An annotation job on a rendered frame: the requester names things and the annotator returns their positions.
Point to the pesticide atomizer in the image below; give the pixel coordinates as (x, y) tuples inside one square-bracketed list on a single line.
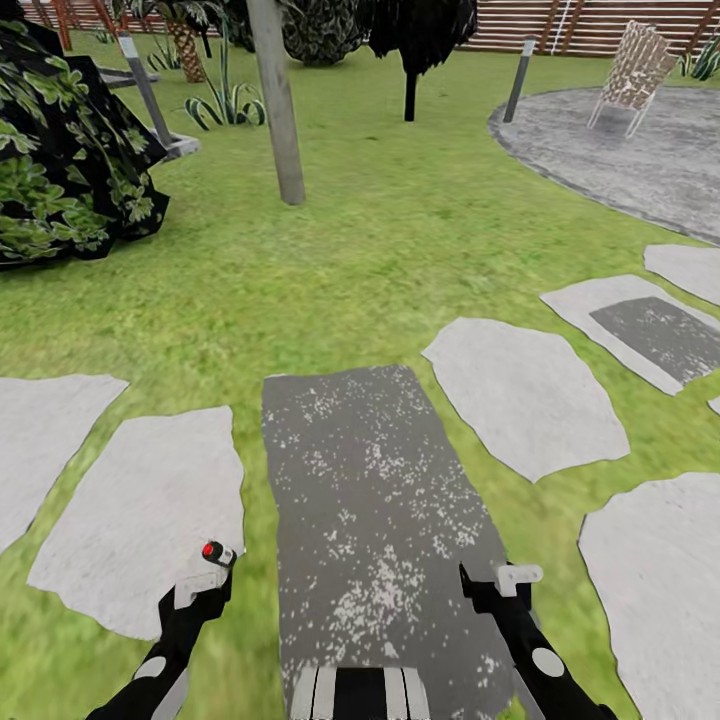
[(220, 554)]

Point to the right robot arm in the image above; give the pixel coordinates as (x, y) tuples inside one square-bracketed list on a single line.
[(540, 675)]

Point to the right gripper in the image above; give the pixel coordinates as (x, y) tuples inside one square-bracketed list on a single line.
[(486, 599)]

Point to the garden chair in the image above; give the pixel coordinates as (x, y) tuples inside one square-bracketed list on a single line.
[(633, 77)]

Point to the robot trunk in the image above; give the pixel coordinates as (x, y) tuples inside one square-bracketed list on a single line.
[(360, 693)]

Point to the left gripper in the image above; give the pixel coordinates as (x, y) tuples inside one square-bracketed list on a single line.
[(208, 605)]

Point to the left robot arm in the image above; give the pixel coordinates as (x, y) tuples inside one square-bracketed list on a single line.
[(159, 687)]

